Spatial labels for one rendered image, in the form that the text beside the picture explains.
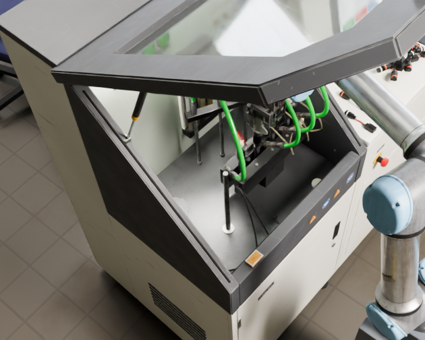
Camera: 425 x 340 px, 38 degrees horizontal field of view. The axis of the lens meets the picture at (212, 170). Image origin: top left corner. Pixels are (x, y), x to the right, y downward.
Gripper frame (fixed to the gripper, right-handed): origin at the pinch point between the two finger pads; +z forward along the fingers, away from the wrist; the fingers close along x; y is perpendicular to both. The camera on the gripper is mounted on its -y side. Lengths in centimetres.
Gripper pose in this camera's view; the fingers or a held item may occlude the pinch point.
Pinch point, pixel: (256, 128)
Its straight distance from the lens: 178.6
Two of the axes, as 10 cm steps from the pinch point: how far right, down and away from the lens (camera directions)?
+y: 7.4, 5.2, -4.3
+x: 6.7, -6.1, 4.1
